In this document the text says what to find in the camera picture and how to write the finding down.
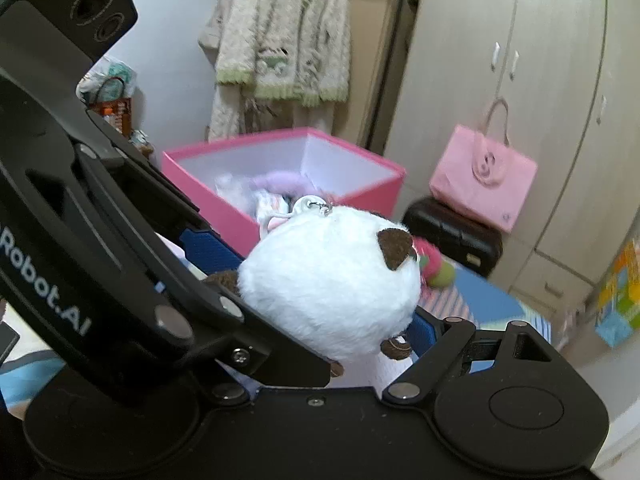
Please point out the clear plastic bag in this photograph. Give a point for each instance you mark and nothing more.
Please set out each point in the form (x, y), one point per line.
(570, 325)

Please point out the white mesh bath pouf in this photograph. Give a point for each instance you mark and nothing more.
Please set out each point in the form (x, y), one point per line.
(232, 187)

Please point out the white cloth bag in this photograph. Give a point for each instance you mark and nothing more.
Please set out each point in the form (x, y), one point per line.
(212, 30)

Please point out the pink tote bag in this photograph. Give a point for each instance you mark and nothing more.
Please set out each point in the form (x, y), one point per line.
(475, 180)

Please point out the beige wardrobe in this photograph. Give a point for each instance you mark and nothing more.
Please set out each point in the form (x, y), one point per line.
(550, 60)

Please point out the purple plush toy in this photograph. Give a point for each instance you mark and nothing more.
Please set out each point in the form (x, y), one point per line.
(285, 181)

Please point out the cream fleece garment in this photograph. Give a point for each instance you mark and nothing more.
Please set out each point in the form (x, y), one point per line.
(270, 115)

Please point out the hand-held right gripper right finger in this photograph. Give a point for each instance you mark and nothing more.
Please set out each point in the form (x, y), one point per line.
(425, 332)

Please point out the colourful paper bag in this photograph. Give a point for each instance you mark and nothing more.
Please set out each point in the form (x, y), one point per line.
(617, 300)

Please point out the black hard case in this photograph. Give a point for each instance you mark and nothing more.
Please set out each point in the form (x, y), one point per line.
(450, 235)

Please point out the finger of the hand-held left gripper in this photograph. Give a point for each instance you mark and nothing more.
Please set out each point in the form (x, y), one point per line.
(210, 250)
(280, 350)

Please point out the white plush sheep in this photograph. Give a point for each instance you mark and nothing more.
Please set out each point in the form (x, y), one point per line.
(325, 285)

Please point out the pink and green plush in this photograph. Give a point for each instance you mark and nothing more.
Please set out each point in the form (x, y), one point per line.
(440, 270)

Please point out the red patterned bag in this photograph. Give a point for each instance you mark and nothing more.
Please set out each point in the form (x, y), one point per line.
(117, 115)

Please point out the white plastic bag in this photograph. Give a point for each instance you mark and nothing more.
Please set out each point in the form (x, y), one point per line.
(112, 72)

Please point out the cream and green fleece cardigan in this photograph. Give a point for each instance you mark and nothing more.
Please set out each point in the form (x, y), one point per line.
(280, 20)

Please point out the patchwork blanket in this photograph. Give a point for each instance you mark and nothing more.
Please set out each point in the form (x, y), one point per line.
(475, 295)

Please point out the pink cardboard box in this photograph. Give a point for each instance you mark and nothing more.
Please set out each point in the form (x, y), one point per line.
(215, 215)

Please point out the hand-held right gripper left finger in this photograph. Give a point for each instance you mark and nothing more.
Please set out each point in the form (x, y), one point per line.
(227, 391)

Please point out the dark wooden door frame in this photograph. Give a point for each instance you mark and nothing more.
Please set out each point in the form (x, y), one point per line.
(395, 35)

